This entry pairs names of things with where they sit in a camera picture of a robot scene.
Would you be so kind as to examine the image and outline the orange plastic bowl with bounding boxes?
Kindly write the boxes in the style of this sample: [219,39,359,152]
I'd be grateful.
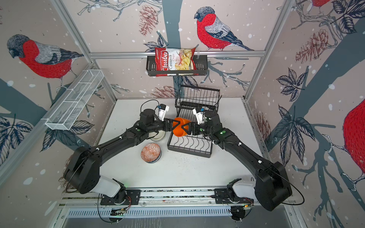
[173,117,191,137]

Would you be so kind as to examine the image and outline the black wall basket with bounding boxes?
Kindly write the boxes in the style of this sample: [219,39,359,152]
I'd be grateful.
[146,56,208,77]

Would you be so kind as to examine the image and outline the aluminium mounting rail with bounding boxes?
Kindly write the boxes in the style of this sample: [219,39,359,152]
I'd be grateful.
[60,186,259,208]

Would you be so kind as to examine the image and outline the black wire dish rack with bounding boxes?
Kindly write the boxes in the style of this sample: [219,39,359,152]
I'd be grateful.
[167,85,221,158]

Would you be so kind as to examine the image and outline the red patterned bowl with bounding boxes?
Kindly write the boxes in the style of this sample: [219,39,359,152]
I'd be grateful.
[141,143,162,163]

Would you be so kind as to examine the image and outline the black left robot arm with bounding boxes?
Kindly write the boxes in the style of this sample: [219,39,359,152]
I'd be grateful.
[63,109,181,198]

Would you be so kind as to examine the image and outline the red cassava chips bag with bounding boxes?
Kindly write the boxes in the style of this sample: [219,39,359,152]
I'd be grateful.
[155,47,196,71]

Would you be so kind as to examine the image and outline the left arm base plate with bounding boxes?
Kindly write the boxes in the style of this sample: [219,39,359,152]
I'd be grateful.
[100,189,141,206]

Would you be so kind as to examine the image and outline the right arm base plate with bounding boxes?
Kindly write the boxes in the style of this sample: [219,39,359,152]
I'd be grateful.
[211,188,254,205]

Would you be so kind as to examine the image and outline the cream ceramic bowl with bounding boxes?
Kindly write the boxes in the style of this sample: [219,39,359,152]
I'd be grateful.
[149,131,166,142]

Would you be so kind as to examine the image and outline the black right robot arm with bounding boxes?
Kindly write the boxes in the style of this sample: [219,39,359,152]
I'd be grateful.
[179,111,292,211]

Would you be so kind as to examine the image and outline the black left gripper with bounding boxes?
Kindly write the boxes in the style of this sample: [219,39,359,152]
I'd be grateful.
[147,117,181,134]

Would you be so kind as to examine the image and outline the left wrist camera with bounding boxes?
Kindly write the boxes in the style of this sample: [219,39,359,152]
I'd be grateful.
[158,104,169,121]

